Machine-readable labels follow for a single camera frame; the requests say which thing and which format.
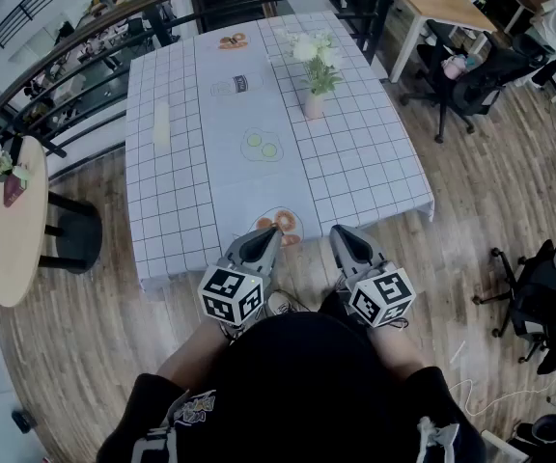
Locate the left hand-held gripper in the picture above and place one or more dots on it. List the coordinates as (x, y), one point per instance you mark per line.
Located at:
(232, 297)

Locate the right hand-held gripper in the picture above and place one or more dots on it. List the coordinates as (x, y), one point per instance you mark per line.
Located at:
(381, 297)

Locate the pink vase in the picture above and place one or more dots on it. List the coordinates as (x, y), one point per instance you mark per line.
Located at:
(314, 105)

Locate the white flowers with green leaves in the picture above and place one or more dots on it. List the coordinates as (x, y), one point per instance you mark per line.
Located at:
(314, 53)

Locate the person's left forearm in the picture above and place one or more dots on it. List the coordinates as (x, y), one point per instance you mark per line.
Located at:
(186, 360)

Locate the person's right forearm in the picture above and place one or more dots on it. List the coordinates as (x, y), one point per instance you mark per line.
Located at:
(398, 350)

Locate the person's white shoe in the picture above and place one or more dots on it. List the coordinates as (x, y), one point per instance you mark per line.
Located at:
(280, 302)

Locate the white checkered cloth table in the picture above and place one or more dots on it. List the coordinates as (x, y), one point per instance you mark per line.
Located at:
(355, 162)

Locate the person's black printed shirt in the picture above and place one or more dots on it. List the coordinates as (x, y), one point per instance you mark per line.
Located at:
(297, 393)

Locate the black office chair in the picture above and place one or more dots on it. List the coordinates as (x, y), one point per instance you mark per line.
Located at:
(543, 297)
(480, 89)
(553, 429)

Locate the pink item on chair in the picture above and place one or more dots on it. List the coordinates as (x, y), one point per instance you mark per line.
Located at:
(453, 68)

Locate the black metal railing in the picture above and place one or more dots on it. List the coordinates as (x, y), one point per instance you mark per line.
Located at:
(381, 12)

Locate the round wooden side table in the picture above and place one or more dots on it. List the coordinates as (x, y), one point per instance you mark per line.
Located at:
(12, 239)

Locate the small black floor object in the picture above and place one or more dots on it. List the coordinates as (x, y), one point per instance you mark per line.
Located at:
(22, 421)

